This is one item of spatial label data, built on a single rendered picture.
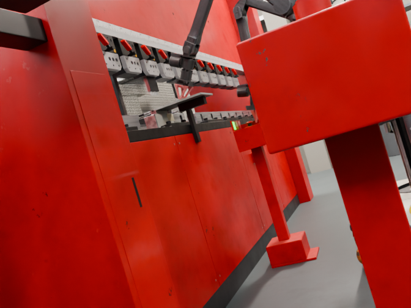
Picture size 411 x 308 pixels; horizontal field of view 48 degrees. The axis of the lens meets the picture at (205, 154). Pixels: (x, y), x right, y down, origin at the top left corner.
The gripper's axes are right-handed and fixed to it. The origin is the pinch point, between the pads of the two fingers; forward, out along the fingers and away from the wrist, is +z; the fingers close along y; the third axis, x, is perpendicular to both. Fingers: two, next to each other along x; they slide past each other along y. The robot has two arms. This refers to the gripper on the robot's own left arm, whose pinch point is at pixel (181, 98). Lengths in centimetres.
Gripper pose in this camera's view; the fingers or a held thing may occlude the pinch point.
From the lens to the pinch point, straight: 238.3
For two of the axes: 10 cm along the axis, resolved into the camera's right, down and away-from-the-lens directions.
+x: 9.2, 2.5, -3.1
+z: -2.0, 9.6, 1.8
